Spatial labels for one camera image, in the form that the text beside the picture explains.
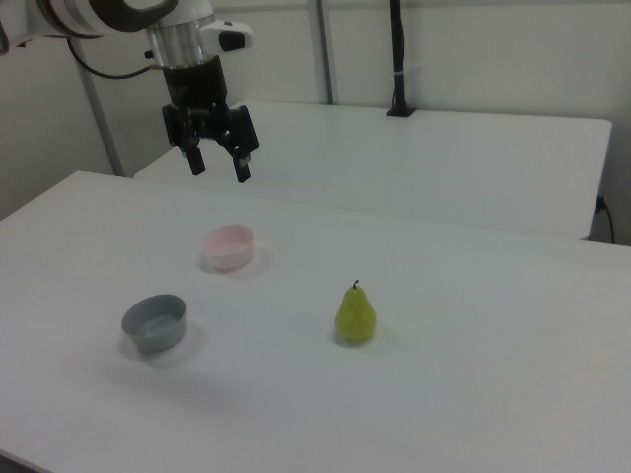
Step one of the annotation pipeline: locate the green pear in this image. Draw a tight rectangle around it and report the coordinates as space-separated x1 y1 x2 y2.
334 279 378 345

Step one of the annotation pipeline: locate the grey metal partition post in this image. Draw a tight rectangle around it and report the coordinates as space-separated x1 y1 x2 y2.
76 63 124 177
308 0 340 105

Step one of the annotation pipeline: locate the pink plastic bowl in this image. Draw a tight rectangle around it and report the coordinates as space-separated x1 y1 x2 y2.
201 224 256 271

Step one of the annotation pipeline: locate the grey plastic bowl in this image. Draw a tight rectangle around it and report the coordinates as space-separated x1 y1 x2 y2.
120 294 189 355

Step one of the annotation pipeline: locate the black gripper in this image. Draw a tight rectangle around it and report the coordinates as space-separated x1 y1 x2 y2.
162 55 261 184

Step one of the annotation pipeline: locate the black camera pole with base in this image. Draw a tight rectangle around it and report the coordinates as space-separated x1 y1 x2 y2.
386 0 419 118

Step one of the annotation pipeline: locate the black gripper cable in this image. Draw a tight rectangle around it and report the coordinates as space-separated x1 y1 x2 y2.
67 34 167 80

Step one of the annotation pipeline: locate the black power cable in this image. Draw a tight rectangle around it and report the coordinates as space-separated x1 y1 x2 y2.
596 195 616 243

